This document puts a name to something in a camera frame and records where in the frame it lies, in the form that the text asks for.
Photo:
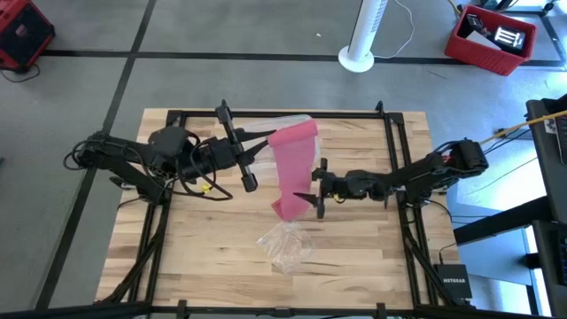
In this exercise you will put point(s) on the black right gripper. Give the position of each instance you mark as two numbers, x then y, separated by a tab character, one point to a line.
350	186

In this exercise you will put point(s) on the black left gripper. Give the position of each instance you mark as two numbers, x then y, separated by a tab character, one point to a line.
221	153

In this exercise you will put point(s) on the pink elastic bandage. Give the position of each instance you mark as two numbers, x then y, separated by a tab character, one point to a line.
294	168

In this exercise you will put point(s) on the clear plastic zip bag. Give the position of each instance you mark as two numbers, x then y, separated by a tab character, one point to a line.
288	248

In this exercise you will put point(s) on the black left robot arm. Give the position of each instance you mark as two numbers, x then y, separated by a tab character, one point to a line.
128	159

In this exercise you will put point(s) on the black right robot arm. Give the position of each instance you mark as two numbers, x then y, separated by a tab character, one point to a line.
443	168

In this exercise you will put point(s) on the clear plastic storage box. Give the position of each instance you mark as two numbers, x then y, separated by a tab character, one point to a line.
261	169

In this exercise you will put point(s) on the white tower fan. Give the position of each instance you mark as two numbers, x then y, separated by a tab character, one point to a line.
361	40

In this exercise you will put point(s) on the red plastic crate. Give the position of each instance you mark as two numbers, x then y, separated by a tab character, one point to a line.
483	55

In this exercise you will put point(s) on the black equipment cart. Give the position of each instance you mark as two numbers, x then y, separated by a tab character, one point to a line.
549	177

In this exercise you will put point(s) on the black device with white stripes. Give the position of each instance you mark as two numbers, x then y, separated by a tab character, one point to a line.
509	39

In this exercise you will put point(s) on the red and black case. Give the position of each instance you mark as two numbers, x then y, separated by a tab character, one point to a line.
22	31

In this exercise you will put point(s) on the black network switch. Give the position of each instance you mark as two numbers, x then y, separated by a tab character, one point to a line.
452	281

